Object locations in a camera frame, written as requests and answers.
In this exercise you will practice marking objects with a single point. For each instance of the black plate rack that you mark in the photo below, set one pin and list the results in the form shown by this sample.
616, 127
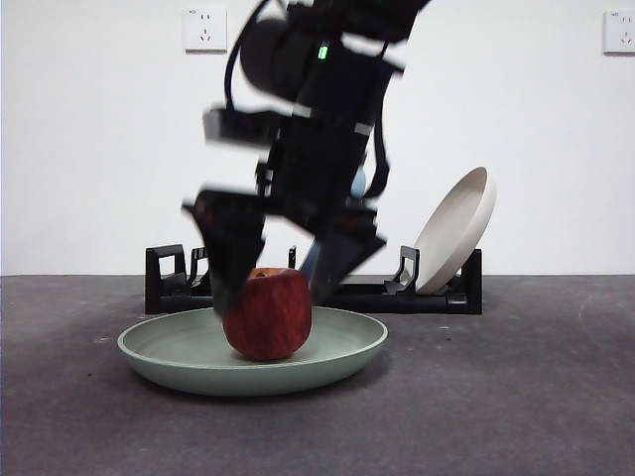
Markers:
421, 301

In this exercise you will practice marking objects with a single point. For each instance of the green plate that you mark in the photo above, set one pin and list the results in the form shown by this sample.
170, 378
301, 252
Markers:
173, 357

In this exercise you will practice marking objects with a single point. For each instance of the beige plate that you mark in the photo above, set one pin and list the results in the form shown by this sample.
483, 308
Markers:
456, 228

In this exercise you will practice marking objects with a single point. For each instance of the blue plate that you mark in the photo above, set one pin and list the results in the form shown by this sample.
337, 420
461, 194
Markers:
358, 183

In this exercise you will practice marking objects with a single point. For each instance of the white wall socket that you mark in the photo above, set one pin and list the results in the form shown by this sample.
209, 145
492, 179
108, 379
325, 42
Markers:
206, 30
620, 32

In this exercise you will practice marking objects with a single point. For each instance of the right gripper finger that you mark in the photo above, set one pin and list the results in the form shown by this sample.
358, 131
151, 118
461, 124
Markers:
342, 258
230, 243

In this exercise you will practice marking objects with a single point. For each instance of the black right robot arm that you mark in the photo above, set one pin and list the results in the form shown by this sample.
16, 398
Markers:
268, 54

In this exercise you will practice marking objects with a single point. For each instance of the red apple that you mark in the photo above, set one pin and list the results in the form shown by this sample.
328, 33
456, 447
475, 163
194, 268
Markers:
268, 317

